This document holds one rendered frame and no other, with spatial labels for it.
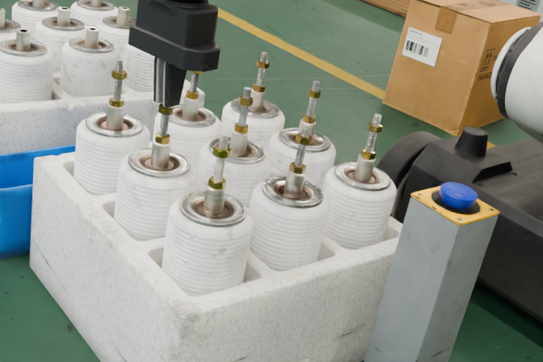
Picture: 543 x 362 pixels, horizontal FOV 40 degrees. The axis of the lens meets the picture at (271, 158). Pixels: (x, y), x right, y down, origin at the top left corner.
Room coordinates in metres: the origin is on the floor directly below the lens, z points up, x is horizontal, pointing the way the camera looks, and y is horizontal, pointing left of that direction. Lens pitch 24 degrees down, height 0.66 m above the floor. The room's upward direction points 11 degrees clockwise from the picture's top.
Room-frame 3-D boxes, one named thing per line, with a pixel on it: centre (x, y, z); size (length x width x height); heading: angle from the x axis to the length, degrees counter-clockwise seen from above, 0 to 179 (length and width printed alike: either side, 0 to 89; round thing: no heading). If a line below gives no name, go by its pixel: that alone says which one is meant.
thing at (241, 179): (0.90, 0.05, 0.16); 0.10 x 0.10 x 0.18
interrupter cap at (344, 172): (0.89, -0.12, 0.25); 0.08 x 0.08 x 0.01
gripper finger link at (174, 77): (0.81, 0.12, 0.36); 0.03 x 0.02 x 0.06; 145
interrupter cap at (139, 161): (0.82, 0.13, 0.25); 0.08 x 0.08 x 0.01
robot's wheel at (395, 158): (1.23, -0.26, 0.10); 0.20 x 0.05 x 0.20; 135
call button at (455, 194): (0.73, -0.21, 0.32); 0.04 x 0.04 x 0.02
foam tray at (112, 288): (0.90, 0.05, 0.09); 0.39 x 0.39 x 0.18; 42
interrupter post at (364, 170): (0.89, -0.12, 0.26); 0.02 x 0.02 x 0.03
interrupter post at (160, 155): (0.82, 0.13, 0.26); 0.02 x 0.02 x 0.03
